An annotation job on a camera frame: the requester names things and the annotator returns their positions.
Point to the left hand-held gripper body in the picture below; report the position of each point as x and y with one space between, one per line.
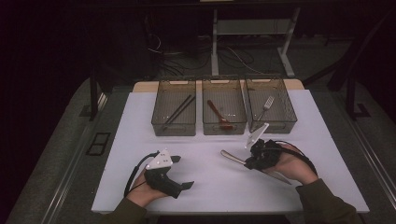
160 179

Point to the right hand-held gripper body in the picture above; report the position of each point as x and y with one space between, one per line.
267 154

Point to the steel table knife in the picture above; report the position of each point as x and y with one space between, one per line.
232 156

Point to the smoky clear plastic bin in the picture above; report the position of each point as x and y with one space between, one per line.
280 109
174 124
230 105

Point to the steel fork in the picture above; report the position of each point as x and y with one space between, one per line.
267 104

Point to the brown wooden spoon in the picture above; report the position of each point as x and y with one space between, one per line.
218 113

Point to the person's left hand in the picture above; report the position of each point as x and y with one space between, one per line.
143 193

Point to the person's right hand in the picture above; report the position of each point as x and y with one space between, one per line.
295 166

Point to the white table mat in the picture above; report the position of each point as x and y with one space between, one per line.
218 193

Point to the wooden table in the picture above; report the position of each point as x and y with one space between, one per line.
141 87

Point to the black metal stand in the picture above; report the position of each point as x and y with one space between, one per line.
351 99

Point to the white metal stand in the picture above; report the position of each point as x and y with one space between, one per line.
253 26

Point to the black floor frame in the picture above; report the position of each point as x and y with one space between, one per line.
98 143

